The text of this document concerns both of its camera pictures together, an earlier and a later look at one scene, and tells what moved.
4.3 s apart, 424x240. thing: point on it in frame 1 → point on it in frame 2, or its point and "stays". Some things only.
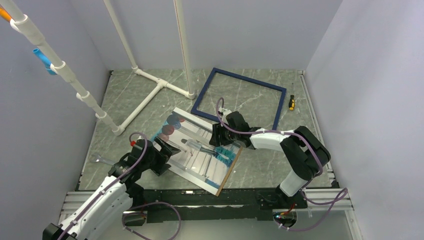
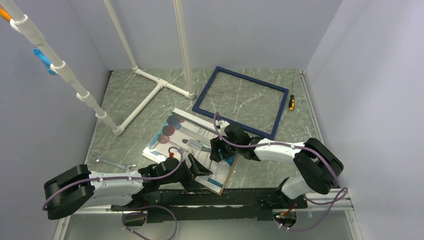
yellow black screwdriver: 291,103 stays
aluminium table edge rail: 330,172 stays
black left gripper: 167,150 → 196,169
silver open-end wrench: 96,158 stays
